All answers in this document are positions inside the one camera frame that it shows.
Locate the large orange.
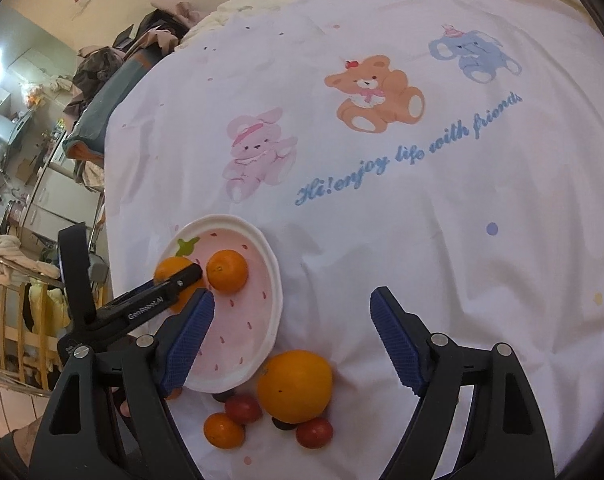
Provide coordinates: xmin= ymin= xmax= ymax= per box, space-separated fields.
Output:
xmin=256 ymin=351 xmax=333 ymax=425

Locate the pink strawberry print plate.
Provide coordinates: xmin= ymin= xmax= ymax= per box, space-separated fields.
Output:
xmin=157 ymin=214 xmax=284 ymax=394

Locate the cream dotted quilt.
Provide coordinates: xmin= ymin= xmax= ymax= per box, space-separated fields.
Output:
xmin=174 ymin=0 xmax=604 ymax=51

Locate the small mandarin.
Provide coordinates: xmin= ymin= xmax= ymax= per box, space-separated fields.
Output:
xmin=206 ymin=249 xmax=249 ymax=295
xmin=153 ymin=256 xmax=207 ymax=313
xmin=203 ymin=412 xmax=245 ymax=449

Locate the pile of clothes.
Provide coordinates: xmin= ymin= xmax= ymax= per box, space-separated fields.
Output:
xmin=72 ymin=0 xmax=203 ymax=106

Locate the grey square bracket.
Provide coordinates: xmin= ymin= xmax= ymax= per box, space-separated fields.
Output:
xmin=88 ymin=255 xmax=109 ymax=286

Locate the white animal print bedsheet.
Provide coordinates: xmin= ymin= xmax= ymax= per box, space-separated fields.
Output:
xmin=102 ymin=0 xmax=604 ymax=480

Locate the dark teal bedding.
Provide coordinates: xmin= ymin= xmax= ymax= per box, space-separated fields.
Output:
xmin=62 ymin=45 xmax=167 ymax=161

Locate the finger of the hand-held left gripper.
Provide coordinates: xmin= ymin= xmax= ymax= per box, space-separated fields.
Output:
xmin=154 ymin=263 xmax=203 ymax=297

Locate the yellow cloth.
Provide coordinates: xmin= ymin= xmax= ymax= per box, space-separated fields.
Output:
xmin=29 ymin=282 xmax=73 ymax=333

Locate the red cherry tomato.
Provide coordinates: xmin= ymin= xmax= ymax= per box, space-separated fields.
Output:
xmin=295 ymin=417 xmax=335 ymax=450
xmin=224 ymin=393 xmax=263 ymax=426

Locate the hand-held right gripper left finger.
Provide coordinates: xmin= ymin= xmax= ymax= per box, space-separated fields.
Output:
xmin=28 ymin=290 xmax=215 ymax=480

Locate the white cabinet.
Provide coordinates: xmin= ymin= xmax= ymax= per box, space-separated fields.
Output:
xmin=29 ymin=165 xmax=105 ymax=241

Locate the beige towel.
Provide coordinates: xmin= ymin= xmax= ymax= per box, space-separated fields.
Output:
xmin=0 ymin=234 xmax=48 ymax=286

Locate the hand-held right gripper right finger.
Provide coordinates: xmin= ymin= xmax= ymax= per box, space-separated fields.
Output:
xmin=370 ymin=286 xmax=555 ymax=480

